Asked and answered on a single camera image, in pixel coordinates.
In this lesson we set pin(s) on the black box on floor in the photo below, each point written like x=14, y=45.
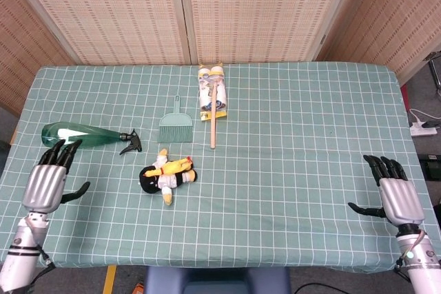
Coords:
x=430, y=168

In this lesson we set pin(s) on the green checked tablecloth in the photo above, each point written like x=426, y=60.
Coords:
x=275, y=170

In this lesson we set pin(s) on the metal chair leg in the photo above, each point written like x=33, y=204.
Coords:
x=435, y=73

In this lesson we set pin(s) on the yellow rubber chicken toy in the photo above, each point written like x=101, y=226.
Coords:
x=172, y=167

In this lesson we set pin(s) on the black white plush doll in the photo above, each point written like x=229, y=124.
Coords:
x=151, y=184

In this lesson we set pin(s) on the green spray bottle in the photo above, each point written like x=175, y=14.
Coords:
x=86, y=132

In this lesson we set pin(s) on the orange floor object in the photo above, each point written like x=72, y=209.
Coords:
x=138, y=288

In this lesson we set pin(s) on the lint roller refill pack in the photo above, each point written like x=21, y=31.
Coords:
x=205, y=94

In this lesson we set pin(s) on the bamboo folding screen panel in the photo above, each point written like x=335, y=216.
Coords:
x=396, y=22
x=20, y=49
x=262, y=11
x=113, y=15

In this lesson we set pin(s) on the yellow floor tape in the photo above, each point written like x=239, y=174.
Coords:
x=109, y=280

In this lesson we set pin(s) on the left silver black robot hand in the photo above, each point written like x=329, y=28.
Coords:
x=44, y=184

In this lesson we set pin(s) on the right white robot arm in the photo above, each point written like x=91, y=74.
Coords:
x=418, y=263

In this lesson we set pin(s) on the white power strip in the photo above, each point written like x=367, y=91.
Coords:
x=422, y=131

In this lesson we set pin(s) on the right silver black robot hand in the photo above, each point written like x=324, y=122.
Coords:
x=401, y=201

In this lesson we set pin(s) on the small green hand broom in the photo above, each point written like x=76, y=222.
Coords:
x=175, y=125

